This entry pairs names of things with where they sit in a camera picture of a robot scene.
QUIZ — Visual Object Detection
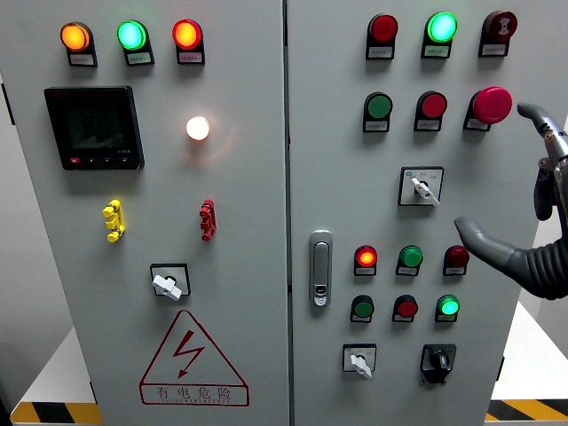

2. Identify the red warning triangle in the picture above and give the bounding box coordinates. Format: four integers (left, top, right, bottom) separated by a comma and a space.
138, 309, 250, 407

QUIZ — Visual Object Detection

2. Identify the small yellow handle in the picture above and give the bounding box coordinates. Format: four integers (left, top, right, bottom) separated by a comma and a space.
101, 198, 127, 244

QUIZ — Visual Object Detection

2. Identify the large red stop button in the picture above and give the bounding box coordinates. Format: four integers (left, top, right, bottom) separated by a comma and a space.
469, 85, 514, 126

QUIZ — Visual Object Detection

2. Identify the silver door lock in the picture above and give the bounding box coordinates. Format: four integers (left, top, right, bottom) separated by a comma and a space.
308, 229, 334, 308

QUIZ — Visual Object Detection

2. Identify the large green push button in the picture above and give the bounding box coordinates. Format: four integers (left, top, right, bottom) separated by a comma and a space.
363, 91, 394, 122

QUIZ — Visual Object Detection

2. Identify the small white-handled turn switch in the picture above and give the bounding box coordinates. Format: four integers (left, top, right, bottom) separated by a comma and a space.
341, 343, 378, 380

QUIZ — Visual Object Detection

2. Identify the small red handle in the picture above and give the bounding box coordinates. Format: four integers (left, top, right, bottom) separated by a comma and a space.
198, 198, 218, 243

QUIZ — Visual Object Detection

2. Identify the white lit lamp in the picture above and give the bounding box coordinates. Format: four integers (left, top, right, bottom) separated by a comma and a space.
185, 115, 211, 142

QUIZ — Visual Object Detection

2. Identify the large red unlit lamp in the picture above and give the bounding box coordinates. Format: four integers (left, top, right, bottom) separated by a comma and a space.
367, 13, 399, 44

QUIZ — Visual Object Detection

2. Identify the small green lit button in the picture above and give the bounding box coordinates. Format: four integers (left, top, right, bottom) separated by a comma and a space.
436, 294, 462, 317

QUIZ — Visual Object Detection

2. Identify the large yellow lit lamp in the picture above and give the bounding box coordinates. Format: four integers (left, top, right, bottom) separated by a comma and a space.
59, 21, 93, 53

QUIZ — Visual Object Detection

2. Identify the large red push button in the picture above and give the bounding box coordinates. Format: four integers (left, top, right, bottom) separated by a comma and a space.
415, 91, 449, 121

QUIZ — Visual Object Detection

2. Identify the black-handled turn switch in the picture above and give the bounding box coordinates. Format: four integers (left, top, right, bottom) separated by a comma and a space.
419, 343, 458, 386

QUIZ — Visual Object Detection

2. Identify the small red lit lamp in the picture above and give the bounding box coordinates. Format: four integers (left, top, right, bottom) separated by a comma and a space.
353, 244, 379, 268

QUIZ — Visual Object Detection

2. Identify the pale grey door with display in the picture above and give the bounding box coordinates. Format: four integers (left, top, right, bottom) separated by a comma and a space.
0, 0, 290, 426

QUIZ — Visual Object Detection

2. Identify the small dark red lamp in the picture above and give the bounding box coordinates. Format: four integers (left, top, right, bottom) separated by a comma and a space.
444, 244, 470, 268

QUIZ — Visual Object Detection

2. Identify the large green lit lamp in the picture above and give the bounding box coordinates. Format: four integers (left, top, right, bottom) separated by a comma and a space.
116, 20, 148, 51
425, 11, 459, 44

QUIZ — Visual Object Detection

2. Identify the white-handled turn switch, plain plate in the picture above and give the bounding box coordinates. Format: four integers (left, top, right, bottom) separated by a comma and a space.
149, 263, 193, 304

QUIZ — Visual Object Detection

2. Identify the large red lit lamp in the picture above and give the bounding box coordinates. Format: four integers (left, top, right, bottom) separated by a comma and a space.
171, 19, 204, 51

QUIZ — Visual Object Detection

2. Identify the pale grey door with lock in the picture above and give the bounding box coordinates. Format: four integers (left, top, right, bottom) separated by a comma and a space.
286, 0, 568, 426

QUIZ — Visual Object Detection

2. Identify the small green unlit lamp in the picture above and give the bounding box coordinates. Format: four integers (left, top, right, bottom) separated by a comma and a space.
398, 244, 424, 269

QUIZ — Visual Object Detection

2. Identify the small green push button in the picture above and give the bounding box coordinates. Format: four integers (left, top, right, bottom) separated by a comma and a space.
351, 295, 375, 320

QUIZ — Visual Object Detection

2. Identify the black display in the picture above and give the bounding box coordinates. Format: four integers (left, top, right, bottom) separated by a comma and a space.
43, 85, 146, 172

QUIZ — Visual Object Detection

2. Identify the small red push button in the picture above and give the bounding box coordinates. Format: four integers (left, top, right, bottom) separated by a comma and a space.
392, 294, 420, 320

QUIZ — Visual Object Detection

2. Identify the dark red buzzer lamp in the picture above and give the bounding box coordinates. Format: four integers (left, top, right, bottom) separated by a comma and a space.
482, 10, 518, 43

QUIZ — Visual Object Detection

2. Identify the black yellow striped tape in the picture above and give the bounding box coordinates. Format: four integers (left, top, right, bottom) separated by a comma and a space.
485, 398, 568, 423
9, 401, 104, 426

